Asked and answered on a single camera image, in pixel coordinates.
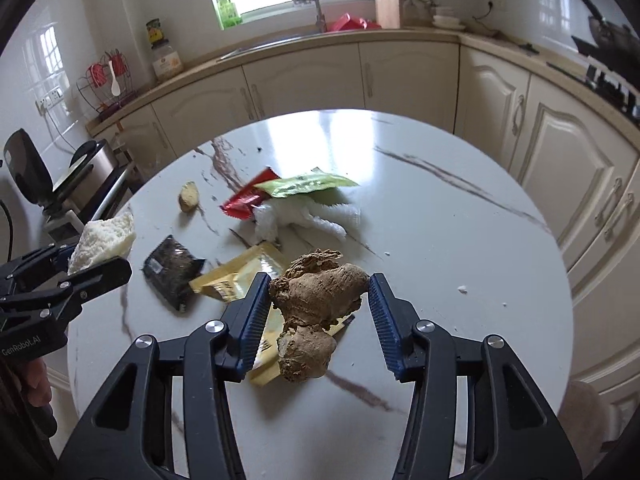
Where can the red snack packet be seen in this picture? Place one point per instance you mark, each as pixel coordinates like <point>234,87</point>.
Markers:
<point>242,202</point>

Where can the beige kitchen countertop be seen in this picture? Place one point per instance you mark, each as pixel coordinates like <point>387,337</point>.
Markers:
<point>400,35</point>

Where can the green snack packet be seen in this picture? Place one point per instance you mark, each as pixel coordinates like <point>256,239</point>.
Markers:
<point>300,184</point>

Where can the wooden cutting board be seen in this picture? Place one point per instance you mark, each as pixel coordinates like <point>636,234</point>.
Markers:
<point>387,5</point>

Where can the beige stool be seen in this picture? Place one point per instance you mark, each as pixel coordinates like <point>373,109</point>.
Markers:
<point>582,420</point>

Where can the steel kitchen faucet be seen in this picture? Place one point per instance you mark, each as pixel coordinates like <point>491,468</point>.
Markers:
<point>319,10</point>

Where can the cream lower cabinets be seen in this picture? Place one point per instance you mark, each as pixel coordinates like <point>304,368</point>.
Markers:
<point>410,80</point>

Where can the large clear jar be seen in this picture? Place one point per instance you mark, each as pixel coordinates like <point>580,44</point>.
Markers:
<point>167,62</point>

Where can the black rice cooker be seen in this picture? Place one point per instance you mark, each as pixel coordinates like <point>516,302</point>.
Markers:
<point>27,170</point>

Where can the black wok with lid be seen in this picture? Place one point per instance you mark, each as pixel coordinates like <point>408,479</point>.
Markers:
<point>607,32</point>

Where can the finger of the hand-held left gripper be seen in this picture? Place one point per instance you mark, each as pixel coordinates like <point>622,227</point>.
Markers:
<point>100,275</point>
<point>40,260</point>

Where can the black snack packet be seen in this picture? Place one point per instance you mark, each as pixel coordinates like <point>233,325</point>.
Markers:
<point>172,265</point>

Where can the wall socket with black plug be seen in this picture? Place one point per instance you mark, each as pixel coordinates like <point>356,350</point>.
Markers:
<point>490,4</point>

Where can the white wall socket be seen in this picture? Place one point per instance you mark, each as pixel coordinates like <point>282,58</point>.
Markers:
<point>50,99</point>

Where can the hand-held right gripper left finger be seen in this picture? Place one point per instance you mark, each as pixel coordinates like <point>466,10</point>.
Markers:
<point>255,320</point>

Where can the round white marble table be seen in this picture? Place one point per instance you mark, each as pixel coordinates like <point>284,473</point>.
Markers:
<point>425,240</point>

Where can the red plastic basin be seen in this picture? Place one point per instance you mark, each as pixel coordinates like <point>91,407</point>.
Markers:
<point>352,22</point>

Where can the small dark-lidded jar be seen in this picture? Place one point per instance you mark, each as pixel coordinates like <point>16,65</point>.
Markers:
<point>155,32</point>

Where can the ginger slice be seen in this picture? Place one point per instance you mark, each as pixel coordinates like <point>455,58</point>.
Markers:
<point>189,197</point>

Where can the white crumpled cloth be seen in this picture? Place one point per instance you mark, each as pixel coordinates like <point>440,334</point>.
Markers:
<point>300,212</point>

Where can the black gas stove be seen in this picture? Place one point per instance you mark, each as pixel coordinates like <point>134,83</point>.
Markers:
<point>612,87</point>

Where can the green dish soap bottle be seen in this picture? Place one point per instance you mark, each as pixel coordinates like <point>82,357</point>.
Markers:
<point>229,10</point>

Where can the stack of white bowls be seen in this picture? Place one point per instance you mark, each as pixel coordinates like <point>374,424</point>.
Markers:
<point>447,19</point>

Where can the steel kitchen sink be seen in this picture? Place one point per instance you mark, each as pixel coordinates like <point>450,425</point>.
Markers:
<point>270,42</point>

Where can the person's left hand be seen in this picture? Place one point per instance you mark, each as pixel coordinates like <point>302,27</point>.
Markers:
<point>39,382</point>

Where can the yellow foil packet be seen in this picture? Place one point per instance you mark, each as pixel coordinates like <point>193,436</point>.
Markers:
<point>235,275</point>

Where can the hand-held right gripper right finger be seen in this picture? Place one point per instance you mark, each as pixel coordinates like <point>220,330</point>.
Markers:
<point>385,325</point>

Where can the large ginger root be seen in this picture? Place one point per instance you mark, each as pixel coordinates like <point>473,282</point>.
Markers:
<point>310,290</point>

